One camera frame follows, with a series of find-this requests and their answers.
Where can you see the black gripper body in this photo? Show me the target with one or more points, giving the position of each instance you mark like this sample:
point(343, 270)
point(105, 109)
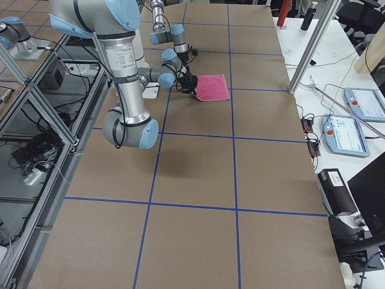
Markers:
point(189, 82)
point(181, 56)

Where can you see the pink square towel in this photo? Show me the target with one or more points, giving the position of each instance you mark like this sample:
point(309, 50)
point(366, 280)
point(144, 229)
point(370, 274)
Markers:
point(212, 88)

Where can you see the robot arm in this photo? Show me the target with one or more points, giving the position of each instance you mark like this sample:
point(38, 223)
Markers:
point(114, 24)
point(168, 27)

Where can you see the red bottle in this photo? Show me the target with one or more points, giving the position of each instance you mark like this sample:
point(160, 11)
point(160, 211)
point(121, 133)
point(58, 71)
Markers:
point(286, 5)

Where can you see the black bottle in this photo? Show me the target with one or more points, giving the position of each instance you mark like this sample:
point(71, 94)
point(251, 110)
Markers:
point(309, 16)

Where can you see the near teach pendant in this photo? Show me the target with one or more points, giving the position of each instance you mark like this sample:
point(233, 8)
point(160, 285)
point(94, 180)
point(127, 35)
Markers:
point(344, 136)

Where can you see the teach pendant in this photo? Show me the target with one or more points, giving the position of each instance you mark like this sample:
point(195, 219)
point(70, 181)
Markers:
point(367, 104)
point(344, 136)

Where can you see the white reacher grabber stick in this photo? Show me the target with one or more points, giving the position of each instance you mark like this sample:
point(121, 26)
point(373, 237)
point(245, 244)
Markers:
point(345, 108)

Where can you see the white power strip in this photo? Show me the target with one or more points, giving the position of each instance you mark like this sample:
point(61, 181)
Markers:
point(33, 177)

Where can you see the far teach pendant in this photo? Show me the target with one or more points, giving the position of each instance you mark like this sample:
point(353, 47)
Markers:
point(367, 104)

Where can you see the black box white label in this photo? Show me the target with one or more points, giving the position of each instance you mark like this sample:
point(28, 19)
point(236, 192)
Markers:
point(335, 194)

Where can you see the black laptop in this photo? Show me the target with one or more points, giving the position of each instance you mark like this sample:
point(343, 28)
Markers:
point(367, 189)

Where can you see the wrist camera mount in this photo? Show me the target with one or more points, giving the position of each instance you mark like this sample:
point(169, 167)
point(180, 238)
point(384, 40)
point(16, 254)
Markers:
point(193, 52)

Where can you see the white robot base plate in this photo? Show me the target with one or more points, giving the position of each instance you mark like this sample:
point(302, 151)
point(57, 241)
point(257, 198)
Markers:
point(151, 91)

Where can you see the aluminium frame post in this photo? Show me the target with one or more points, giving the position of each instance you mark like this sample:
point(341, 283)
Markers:
point(315, 39)

